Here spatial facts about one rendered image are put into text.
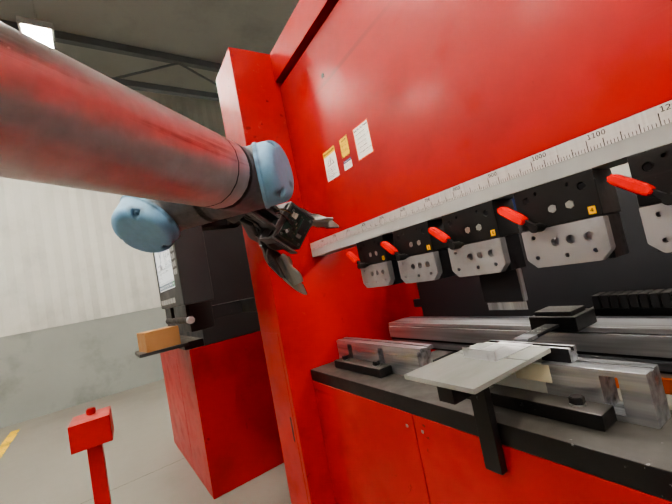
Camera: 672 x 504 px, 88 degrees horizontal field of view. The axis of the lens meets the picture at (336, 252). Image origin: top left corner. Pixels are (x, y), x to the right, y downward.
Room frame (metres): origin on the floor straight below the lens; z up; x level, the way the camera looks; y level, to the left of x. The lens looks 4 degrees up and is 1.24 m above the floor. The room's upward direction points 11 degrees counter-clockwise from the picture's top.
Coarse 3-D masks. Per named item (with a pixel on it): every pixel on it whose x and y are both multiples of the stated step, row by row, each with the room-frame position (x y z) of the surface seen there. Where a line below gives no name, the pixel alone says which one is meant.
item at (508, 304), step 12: (480, 276) 0.88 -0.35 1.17; (492, 276) 0.85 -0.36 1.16; (504, 276) 0.83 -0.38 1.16; (516, 276) 0.80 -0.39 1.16; (492, 288) 0.86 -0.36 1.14; (504, 288) 0.83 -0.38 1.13; (516, 288) 0.81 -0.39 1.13; (492, 300) 0.87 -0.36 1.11; (504, 300) 0.84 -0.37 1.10; (516, 300) 0.81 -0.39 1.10
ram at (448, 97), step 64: (384, 0) 0.94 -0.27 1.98; (448, 0) 0.78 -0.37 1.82; (512, 0) 0.67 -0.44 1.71; (576, 0) 0.58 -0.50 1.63; (640, 0) 0.52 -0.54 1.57; (320, 64) 1.25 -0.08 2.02; (384, 64) 0.98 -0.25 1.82; (448, 64) 0.81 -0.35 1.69; (512, 64) 0.69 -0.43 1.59; (576, 64) 0.60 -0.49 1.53; (640, 64) 0.53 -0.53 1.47; (320, 128) 1.32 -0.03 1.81; (384, 128) 1.03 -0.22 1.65; (448, 128) 0.84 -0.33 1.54; (512, 128) 0.72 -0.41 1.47; (576, 128) 0.62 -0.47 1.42; (320, 192) 1.40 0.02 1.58; (384, 192) 1.08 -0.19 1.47; (512, 192) 0.74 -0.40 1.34
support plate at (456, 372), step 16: (528, 352) 0.76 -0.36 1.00; (544, 352) 0.75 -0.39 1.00; (432, 368) 0.78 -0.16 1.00; (448, 368) 0.76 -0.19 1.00; (464, 368) 0.74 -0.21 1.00; (480, 368) 0.72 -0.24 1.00; (496, 368) 0.70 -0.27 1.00; (512, 368) 0.69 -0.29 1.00; (432, 384) 0.70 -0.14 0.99; (448, 384) 0.67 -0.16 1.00; (464, 384) 0.65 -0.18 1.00; (480, 384) 0.64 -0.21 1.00
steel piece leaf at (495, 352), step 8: (496, 344) 0.86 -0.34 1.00; (464, 352) 0.81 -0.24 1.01; (472, 352) 0.79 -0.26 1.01; (480, 352) 0.77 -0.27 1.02; (488, 352) 0.75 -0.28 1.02; (496, 352) 0.80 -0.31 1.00; (504, 352) 0.78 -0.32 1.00; (512, 352) 0.77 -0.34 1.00; (488, 360) 0.76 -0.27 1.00; (496, 360) 0.74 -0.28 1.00
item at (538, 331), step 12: (540, 312) 0.97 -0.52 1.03; (552, 312) 0.94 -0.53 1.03; (564, 312) 0.91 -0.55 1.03; (576, 312) 0.92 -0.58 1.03; (588, 312) 0.92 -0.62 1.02; (540, 324) 0.96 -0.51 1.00; (552, 324) 0.93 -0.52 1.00; (564, 324) 0.91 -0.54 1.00; (576, 324) 0.89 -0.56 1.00; (588, 324) 0.92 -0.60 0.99; (528, 336) 0.86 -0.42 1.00
